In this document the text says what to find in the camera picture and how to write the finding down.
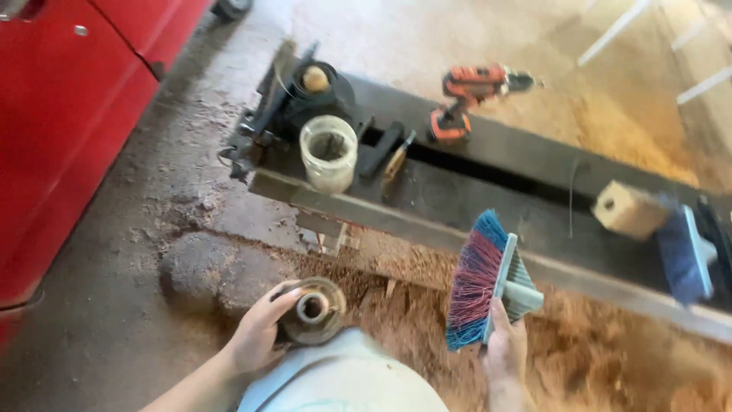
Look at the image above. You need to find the wooden-handled chisel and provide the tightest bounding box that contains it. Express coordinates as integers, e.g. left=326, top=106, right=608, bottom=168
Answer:
left=381, top=130, right=417, bottom=187

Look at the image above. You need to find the pale wooden block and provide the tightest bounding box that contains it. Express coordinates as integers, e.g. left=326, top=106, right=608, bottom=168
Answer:
left=591, top=180, right=674, bottom=241

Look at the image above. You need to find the red car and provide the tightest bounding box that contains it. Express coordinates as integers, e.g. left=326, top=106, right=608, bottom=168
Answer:
left=0, top=0, right=214, bottom=350

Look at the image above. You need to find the red and blue broom head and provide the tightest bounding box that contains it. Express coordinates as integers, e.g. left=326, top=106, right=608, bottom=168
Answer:
left=445, top=209, right=545, bottom=352

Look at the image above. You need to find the person's right hand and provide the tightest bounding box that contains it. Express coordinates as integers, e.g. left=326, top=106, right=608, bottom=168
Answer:
left=483, top=297, right=530, bottom=382

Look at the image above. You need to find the orange cordless drill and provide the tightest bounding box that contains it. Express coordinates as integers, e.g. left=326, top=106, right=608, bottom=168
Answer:
left=428, top=63, right=541, bottom=145

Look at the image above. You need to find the person's white shirt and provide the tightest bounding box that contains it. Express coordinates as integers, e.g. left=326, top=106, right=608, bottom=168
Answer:
left=237, top=328, right=450, bottom=412

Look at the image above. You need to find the black car wheel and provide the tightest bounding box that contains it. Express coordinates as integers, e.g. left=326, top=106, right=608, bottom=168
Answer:
left=210, top=0, right=254, bottom=23

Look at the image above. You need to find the black lathe tool rest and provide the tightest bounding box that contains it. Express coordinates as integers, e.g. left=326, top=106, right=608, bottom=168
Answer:
left=359, top=121, right=405, bottom=179

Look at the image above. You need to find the round wooden piece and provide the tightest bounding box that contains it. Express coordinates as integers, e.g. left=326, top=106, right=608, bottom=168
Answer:
left=273, top=277, right=348, bottom=348

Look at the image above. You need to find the white metal frame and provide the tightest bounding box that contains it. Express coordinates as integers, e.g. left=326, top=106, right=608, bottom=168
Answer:
left=576, top=0, right=732, bottom=106

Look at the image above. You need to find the dusty glass jar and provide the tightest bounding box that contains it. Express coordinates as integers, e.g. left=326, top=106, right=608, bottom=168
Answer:
left=299, top=114, right=359, bottom=195

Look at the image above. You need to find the person's left hand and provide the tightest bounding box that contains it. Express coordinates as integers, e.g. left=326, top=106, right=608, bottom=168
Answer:
left=228, top=280, right=304, bottom=374

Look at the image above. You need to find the black lathe headstock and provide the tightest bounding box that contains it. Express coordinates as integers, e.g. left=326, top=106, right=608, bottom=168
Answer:
left=220, top=40, right=372, bottom=181

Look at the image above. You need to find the thin bent wire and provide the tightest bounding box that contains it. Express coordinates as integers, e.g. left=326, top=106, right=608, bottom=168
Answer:
left=568, top=157, right=590, bottom=240

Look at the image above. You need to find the dark metal lathe bed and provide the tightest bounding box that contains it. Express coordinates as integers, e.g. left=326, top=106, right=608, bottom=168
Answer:
left=220, top=39, right=732, bottom=345

